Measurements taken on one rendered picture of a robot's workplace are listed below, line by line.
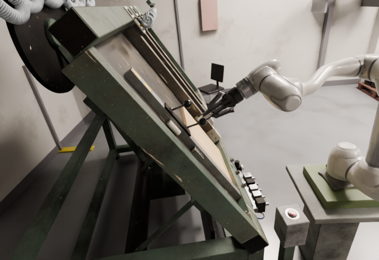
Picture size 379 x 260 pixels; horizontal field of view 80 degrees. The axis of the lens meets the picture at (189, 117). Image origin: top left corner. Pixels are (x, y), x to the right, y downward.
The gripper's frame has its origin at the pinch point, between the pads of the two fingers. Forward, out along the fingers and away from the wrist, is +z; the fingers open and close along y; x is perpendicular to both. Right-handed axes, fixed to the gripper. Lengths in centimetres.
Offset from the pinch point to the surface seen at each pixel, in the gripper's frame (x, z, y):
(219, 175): 1.1, 13.2, -34.8
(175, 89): -60, 13, 1
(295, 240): 26, -1, -76
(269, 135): -189, -35, -188
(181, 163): 26.0, 14.1, 2.4
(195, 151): 5.0, 13.1, -10.2
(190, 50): -395, -9, -54
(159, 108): 1.0, 13.4, 17.3
